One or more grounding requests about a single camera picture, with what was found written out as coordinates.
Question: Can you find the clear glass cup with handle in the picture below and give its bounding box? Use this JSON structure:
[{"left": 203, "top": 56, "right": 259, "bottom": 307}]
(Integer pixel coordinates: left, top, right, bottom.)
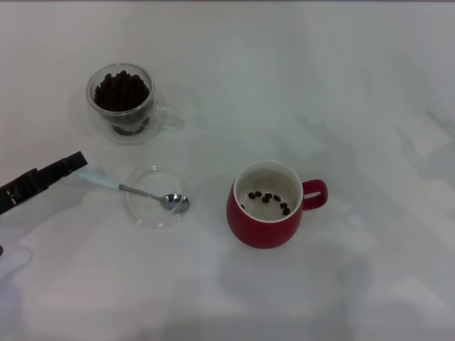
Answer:
[{"left": 86, "top": 63, "right": 181, "bottom": 146}]

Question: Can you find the small coffee bean portion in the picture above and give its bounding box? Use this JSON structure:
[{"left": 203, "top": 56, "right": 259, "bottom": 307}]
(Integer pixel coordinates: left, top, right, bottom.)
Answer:
[{"left": 240, "top": 190, "right": 291, "bottom": 216}]

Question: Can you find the blue-handled metal spoon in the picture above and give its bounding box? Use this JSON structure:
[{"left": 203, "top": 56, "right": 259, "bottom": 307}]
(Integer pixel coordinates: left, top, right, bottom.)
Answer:
[{"left": 73, "top": 167, "right": 191, "bottom": 214}]

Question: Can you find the coffee beans pile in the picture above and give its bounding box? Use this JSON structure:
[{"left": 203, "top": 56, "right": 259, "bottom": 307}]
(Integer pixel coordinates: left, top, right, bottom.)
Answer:
[{"left": 94, "top": 70, "right": 150, "bottom": 136}]

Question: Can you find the clear glass saucer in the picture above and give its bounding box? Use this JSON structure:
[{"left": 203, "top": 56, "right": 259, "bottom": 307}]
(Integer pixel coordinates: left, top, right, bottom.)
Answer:
[{"left": 123, "top": 165, "right": 191, "bottom": 228}]

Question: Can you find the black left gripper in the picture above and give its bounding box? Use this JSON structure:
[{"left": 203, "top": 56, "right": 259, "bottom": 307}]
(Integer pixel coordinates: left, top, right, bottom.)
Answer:
[{"left": 0, "top": 151, "right": 89, "bottom": 216}]

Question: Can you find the red ceramic mug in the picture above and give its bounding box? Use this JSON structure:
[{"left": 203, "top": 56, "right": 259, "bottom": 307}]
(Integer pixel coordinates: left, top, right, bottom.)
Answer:
[{"left": 225, "top": 159, "right": 328, "bottom": 249}]

